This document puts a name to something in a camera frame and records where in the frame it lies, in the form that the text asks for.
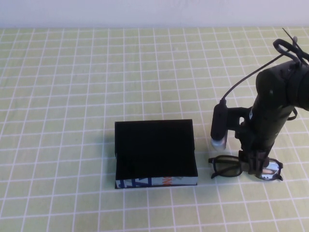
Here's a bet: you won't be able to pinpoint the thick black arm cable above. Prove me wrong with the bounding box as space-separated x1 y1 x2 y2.
272 28 309 66

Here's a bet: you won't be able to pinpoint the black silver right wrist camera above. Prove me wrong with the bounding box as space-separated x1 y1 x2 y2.
211 99 229 148

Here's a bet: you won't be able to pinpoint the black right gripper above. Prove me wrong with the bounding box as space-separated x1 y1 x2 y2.
235 122 275 176

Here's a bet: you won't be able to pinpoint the thin black wrist cable loop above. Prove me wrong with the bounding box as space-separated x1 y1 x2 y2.
287 105 298 121

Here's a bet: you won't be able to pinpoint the black framed glasses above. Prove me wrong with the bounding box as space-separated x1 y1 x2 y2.
208 155 283 181

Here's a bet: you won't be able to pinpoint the long black right camera cable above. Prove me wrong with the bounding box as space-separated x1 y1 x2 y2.
220 53 285 105

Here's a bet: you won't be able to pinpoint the green white grid tablecloth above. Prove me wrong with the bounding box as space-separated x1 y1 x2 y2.
0 27 309 232

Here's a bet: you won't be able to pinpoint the black glasses case blue print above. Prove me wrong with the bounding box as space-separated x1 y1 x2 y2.
113 119 199 189

